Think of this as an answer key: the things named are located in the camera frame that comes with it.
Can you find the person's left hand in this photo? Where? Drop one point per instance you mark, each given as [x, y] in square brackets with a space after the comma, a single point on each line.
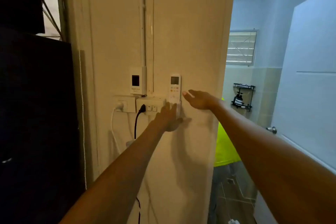
[166, 121]

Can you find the person's right hand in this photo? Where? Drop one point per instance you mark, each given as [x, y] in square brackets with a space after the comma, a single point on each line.
[200, 100]

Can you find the white remote wall holder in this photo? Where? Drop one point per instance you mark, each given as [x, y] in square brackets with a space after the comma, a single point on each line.
[179, 111]

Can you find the white remote control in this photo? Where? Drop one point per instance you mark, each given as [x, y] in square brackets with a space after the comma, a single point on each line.
[174, 88]

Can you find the person's left forearm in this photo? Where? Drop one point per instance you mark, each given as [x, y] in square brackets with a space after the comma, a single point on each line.
[118, 176]

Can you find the person's right forearm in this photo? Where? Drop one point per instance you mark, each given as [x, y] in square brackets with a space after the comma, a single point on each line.
[275, 168]

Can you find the white bottle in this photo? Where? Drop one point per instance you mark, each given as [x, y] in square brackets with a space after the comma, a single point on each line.
[239, 100]

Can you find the white breaker box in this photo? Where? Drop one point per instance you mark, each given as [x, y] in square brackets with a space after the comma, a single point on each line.
[137, 80]

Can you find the louvre window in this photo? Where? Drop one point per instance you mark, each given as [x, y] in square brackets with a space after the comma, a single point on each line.
[241, 48]

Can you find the white conduit pipe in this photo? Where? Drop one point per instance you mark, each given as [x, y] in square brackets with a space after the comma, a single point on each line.
[143, 21]

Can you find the white door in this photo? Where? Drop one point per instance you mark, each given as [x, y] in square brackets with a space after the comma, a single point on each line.
[309, 74]

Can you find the grey refrigerator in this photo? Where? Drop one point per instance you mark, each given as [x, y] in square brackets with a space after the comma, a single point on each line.
[36, 126]

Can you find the metal window grille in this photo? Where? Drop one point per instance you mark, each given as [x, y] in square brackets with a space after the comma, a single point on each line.
[51, 19]

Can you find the white switch socket box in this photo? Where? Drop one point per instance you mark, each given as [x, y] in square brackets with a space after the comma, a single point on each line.
[152, 105]

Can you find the white wall socket box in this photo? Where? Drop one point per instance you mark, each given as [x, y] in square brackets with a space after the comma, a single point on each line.
[128, 105]

